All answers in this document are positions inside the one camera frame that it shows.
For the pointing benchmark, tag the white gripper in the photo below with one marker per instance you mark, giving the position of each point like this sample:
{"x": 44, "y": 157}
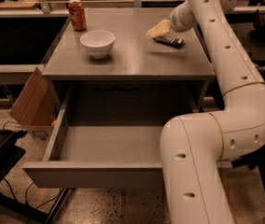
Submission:
{"x": 176, "y": 22}

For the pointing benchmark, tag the dark rxbar chocolate bar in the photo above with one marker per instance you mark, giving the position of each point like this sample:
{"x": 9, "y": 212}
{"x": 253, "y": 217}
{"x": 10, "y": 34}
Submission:
{"x": 169, "y": 41}

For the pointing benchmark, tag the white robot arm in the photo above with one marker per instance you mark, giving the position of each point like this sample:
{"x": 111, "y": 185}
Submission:
{"x": 192, "y": 144}

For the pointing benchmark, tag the grey cabinet with top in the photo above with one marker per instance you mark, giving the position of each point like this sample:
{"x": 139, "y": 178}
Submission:
{"x": 185, "y": 72}

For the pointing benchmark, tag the open grey top drawer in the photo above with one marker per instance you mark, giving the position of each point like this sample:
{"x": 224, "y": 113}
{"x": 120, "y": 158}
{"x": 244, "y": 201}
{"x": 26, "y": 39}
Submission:
{"x": 104, "y": 139}

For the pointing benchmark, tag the white ceramic bowl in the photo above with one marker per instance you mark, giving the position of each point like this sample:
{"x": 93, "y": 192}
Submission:
{"x": 98, "y": 43}

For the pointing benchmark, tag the orange soda can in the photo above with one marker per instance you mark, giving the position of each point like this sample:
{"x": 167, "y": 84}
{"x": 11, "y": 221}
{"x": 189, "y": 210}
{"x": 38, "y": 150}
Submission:
{"x": 77, "y": 14}

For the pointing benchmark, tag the brown cardboard box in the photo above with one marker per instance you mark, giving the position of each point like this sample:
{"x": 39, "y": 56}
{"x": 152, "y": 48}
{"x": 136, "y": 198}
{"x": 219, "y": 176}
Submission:
{"x": 34, "y": 109}

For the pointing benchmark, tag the black cart at left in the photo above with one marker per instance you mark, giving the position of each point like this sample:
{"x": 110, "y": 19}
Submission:
{"x": 10, "y": 154}

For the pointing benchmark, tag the black drawer handle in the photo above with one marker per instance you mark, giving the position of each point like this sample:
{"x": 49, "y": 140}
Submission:
{"x": 116, "y": 87}

